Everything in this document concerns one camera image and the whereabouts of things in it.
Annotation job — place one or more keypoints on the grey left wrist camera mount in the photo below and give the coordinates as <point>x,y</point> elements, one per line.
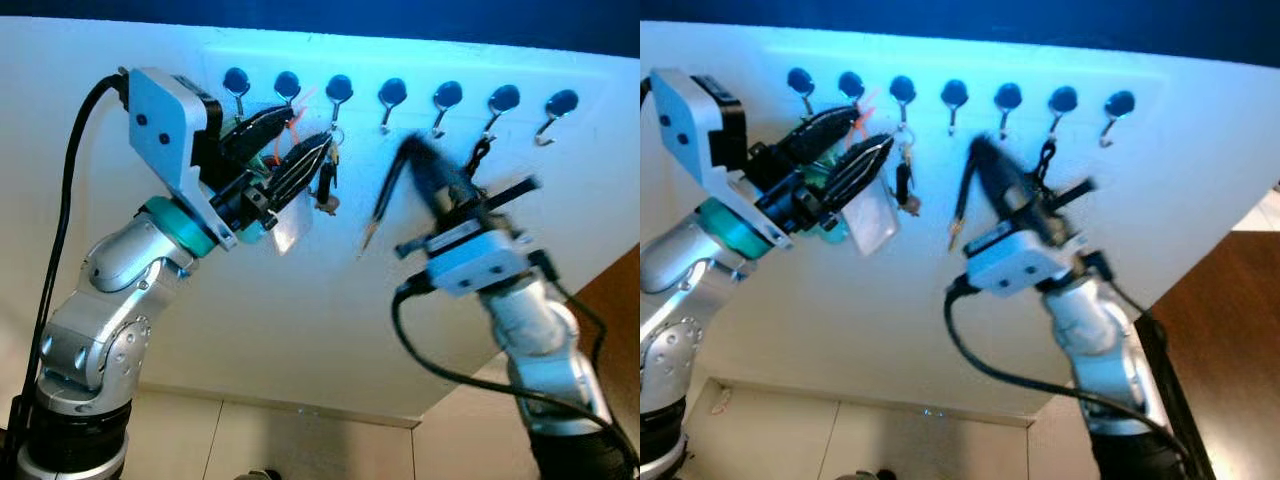
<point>705,140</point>
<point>170,130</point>

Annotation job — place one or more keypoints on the key with brown fob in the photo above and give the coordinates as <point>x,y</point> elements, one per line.
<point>905,180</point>
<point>325,180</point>

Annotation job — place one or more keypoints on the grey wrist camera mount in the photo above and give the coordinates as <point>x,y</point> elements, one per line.
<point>1015,268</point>
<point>170,130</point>
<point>705,140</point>
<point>478,265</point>

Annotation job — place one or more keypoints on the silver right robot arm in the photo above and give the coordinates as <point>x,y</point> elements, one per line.
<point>1100,340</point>
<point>540,340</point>

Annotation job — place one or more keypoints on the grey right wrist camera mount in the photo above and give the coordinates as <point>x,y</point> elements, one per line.
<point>478,265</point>
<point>1015,268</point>

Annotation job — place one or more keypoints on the key bunch with red tie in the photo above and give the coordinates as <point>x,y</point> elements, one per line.
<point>875,222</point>
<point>290,225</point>

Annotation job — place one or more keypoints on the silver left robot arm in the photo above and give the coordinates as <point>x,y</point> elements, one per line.
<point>100,330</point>
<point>675,330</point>

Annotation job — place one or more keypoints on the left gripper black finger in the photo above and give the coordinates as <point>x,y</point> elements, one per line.
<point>300,168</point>
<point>860,168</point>
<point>825,125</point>
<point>262,128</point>

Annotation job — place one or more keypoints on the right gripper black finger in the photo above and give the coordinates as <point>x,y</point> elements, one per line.
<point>458,185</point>
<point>1035,195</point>
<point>1002,180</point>
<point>428,172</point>

